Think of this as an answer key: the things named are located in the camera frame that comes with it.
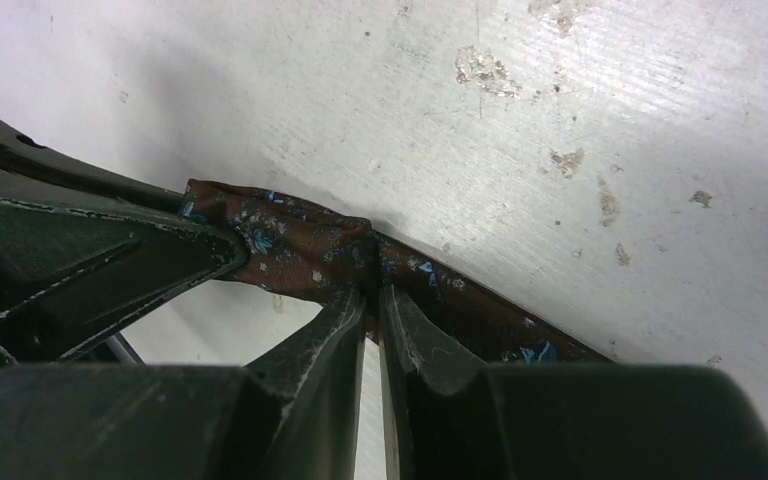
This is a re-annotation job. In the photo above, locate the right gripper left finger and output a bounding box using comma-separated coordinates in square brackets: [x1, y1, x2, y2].
[0, 290, 365, 479]

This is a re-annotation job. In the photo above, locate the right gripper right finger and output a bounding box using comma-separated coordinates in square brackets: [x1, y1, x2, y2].
[379, 287, 768, 479]

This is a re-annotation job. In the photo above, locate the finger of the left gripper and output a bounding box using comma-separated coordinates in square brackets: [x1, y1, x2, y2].
[0, 120, 183, 214]
[0, 192, 249, 365]

